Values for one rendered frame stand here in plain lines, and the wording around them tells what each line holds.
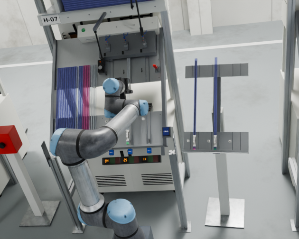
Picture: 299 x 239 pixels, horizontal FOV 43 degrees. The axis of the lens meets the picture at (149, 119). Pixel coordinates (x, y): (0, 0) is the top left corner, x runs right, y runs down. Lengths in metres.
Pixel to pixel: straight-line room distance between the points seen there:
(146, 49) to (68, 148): 0.94
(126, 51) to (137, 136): 0.50
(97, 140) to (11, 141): 1.16
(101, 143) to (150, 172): 1.25
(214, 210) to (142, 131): 0.85
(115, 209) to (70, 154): 0.36
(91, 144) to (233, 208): 1.46
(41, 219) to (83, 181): 1.36
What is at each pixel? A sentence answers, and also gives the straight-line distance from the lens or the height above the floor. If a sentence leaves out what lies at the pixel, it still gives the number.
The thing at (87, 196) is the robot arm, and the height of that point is 0.87.
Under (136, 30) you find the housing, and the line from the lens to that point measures 2.28.
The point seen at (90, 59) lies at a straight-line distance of 2.38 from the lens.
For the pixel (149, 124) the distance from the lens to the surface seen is 2.16.
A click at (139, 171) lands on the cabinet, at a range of 2.70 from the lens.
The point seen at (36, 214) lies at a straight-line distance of 3.01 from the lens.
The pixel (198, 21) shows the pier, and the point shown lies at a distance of 5.34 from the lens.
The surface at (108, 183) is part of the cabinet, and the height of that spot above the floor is 0.15.
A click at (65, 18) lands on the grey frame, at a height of 1.34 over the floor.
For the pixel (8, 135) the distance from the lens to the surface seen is 2.54.
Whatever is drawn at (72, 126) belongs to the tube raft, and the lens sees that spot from 2.29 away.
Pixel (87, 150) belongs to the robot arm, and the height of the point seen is 1.15.
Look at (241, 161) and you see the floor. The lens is 3.06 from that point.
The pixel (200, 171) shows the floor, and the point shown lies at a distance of 3.00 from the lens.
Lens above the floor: 2.00
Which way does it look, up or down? 33 degrees down
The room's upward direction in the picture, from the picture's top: 11 degrees counter-clockwise
